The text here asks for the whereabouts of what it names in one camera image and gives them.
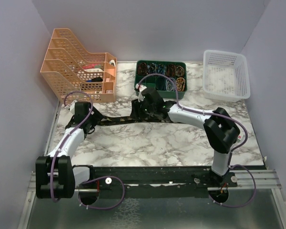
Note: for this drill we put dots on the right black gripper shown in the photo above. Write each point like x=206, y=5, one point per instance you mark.
x=136, y=112

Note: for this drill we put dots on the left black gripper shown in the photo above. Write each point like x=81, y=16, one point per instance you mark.
x=96, y=117

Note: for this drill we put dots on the black floral necktie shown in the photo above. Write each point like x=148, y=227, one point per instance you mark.
x=109, y=121

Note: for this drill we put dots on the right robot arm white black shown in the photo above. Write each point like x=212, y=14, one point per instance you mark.
x=220, y=130

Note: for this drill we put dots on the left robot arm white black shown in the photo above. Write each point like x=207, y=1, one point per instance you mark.
x=56, y=177

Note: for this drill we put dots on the orange plastic file organizer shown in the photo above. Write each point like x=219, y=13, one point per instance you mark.
x=70, y=69

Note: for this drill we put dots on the green compartment tray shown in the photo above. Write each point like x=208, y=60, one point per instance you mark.
x=166, y=77

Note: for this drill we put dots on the white plastic basket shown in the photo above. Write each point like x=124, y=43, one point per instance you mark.
x=225, y=76

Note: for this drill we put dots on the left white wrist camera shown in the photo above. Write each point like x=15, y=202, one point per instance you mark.
x=70, y=108

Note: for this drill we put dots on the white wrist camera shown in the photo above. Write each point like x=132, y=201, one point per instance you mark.
x=70, y=108
x=140, y=88

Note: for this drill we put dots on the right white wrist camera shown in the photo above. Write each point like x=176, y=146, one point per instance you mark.
x=140, y=88

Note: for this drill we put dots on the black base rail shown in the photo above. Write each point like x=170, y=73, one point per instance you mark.
x=154, y=182

